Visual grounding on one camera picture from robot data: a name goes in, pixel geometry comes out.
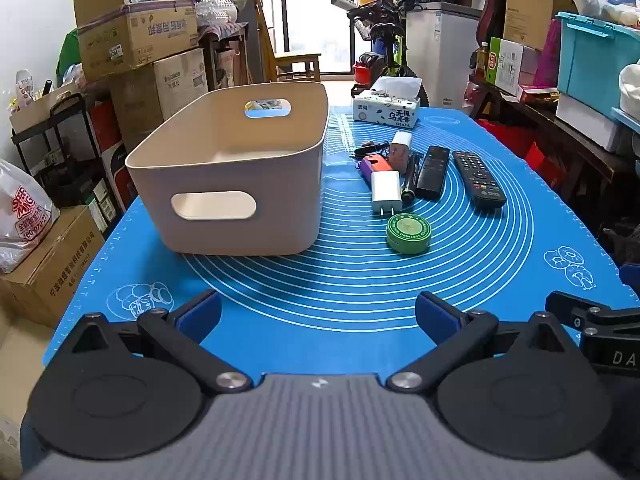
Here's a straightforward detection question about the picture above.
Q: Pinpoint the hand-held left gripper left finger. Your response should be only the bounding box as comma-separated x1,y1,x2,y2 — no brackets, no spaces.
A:
74,290,253,394

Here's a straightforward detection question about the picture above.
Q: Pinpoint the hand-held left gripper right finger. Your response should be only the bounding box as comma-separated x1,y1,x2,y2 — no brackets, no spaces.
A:
386,291,582,392

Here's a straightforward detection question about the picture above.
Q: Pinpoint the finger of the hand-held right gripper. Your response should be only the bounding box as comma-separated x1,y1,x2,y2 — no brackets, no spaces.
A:
545,291,640,333

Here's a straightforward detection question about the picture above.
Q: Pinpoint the green round tin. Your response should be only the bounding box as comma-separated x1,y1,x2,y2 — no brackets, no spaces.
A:
385,213,432,254

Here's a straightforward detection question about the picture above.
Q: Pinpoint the white charger plug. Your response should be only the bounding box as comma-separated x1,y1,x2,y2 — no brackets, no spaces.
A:
371,170,403,220

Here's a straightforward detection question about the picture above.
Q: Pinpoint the black marker pen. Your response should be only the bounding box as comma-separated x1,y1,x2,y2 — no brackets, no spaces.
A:
400,154,422,204

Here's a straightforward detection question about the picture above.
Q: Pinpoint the beige plastic storage bin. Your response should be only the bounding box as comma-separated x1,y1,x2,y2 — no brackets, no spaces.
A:
125,81,331,257

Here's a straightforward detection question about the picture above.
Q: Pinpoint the slim black remote control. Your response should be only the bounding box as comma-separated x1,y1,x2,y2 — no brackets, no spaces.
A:
416,145,451,201

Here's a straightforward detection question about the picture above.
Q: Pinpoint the black button remote control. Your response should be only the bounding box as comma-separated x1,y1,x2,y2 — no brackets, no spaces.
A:
452,150,508,210

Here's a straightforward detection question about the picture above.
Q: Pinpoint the orange purple box cutter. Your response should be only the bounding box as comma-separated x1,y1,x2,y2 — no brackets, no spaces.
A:
361,155,392,181

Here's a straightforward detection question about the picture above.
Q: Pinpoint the blue silicone baking mat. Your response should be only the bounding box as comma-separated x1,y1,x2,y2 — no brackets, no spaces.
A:
42,105,632,368

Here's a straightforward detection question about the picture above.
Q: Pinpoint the taped cardboard floor box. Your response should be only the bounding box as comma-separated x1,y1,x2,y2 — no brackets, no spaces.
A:
0,205,107,329

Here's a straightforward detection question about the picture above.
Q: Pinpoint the dark wooden side table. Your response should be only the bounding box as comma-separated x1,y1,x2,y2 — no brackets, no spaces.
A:
469,74,632,241

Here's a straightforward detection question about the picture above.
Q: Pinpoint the white flat box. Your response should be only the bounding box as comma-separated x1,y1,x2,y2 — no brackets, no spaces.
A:
555,92,627,154

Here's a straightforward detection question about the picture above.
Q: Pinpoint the red black appliance box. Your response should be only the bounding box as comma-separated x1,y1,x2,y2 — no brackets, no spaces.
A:
90,100,132,217

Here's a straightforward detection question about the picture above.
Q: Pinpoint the white red plastic bag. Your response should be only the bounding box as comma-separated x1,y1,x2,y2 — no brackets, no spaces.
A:
0,160,61,275

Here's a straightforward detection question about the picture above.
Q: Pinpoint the black shelf cart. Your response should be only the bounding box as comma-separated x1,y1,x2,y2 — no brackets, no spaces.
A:
10,92,126,226

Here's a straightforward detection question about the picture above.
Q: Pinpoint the white tissue box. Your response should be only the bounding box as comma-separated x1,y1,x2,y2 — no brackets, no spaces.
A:
351,76,423,123

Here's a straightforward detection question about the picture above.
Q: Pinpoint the plain brown cardboard box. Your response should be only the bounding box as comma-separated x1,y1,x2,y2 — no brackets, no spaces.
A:
110,47,208,153

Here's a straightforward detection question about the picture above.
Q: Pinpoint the white cloth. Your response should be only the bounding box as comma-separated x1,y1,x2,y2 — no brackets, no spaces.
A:
619,60,640,112

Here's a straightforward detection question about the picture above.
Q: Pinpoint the teal plastic storage crate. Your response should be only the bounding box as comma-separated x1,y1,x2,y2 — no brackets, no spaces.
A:
556,11,640,118

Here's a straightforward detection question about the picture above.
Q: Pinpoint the green white carton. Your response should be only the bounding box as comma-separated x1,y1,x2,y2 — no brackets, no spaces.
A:
486,36,538,98

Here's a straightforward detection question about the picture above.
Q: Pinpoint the cluttered wooden cabinet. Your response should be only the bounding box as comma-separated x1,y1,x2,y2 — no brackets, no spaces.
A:
197,22,251,92

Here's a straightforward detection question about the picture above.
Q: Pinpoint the white chest freezer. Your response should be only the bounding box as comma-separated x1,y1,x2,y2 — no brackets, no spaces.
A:
405,2,483,108

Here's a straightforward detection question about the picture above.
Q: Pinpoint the small cardboard box with clutter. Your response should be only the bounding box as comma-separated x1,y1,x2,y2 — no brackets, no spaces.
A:
10,82,81,133

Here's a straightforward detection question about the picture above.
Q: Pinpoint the green black bicycle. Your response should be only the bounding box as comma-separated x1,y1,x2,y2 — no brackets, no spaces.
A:
331,0,431,108

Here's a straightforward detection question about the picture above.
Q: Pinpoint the wooden chair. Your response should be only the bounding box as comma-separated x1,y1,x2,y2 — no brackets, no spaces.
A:
255,0,322,83

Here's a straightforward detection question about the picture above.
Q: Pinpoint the open printed cardboard box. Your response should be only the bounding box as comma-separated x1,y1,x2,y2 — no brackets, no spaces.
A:
73,0,201,82

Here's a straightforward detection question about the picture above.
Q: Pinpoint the green bag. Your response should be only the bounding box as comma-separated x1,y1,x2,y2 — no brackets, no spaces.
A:
56,29,88,86

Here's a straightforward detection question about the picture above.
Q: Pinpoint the tall brown cardboard box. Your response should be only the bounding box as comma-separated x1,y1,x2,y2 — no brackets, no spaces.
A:
502,0,576,51

